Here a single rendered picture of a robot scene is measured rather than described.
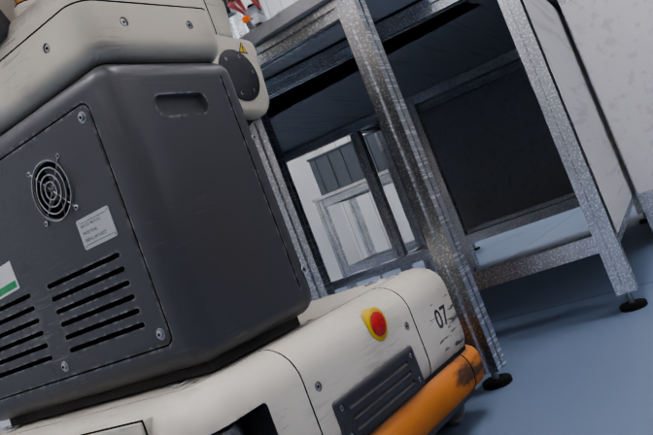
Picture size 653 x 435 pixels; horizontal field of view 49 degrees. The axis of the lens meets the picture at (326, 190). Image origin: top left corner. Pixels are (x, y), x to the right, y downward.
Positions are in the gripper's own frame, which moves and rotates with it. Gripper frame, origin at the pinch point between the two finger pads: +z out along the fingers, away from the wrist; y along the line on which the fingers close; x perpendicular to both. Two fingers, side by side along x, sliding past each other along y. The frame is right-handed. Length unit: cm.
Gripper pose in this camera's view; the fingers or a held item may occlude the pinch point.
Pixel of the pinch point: (253, 11)
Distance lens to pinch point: 224.5
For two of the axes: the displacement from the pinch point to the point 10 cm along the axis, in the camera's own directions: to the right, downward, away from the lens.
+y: -8.4, 3.6, 4.2
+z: 5.4, 6.7, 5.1
